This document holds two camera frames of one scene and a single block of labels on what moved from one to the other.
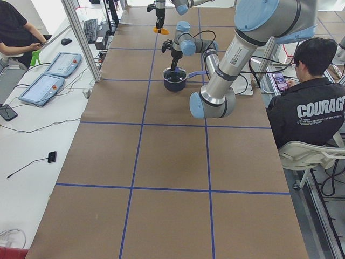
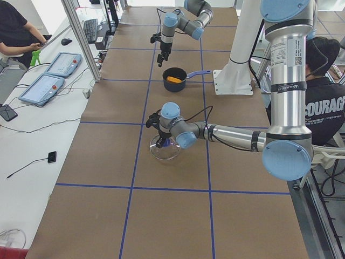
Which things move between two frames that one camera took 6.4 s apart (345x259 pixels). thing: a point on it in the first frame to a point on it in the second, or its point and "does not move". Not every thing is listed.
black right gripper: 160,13 to 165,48
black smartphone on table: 7,113 does not move
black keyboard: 90,28 does not move
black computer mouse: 65,41 does not move
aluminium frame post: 86,51 does not move
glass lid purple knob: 179,75 to 170,149
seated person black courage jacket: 313,108 does not move
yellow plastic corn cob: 163,31 to 173,80
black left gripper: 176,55 to 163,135
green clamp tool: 35,54 does not move
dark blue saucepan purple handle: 176,81 does not move
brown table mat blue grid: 144,178 does not move
